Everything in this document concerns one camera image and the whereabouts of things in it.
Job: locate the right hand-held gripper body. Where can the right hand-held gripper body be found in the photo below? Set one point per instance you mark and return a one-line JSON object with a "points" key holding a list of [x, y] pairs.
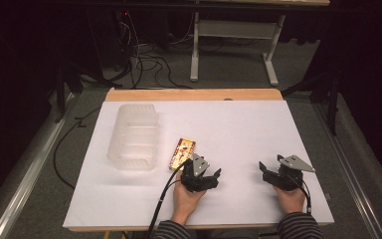
{"points": [[288, 176]]}

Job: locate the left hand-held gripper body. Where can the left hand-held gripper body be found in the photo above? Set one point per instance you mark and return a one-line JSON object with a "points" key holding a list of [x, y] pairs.
{"points": [[197, 182]]}

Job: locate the yellow red snack packet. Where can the yellow red snack packet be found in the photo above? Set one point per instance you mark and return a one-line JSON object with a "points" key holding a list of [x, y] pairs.
{"points": [[182, 154]]}

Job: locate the clear plastic container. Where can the clear plastic container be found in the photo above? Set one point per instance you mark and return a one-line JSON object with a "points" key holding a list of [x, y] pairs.
{"points": [[133, 139]]}

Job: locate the person's left hand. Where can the person's left hand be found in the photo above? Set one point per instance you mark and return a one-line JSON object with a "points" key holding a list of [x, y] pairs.
{"points": [[185, 199]]}

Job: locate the person's right hand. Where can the person's right hand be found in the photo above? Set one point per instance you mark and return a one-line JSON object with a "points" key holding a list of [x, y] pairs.
{"points": [[290, 200]]}

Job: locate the white table cover sheet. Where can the white table cover sheet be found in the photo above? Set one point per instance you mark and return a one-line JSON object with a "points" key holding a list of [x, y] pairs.
{"points": [[238, 139]]}

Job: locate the black metal stand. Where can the black metal stand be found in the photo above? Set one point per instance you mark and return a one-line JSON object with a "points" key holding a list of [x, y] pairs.
{"points": [[328, 96], [67, 83]]}

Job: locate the metal floor rail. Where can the metal floor rail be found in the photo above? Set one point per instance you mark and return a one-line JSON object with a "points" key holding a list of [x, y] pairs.
{"points": [[351, 166], [23, 176]]}

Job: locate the white metal desk frame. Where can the white metal desk frame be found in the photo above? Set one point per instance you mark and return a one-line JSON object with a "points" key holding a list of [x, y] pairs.
{"points": [[237, 29]]}

